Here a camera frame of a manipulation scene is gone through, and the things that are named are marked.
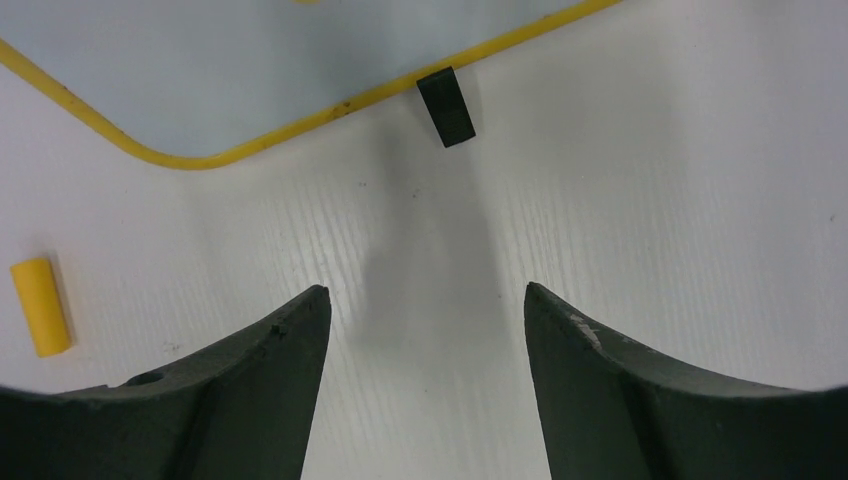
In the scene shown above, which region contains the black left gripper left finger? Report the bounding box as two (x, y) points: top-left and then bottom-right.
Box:
(1, 285), (332, 479)

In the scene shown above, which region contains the yellow marker cap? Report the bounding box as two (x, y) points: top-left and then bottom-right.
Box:
(10, 257), (72, 358)

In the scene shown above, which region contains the yellow framed whiteboard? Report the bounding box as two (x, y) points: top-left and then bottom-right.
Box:
(1, 1), (606, 170)

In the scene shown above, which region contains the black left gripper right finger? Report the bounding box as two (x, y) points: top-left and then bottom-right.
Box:
(524, 283), (847, 479)

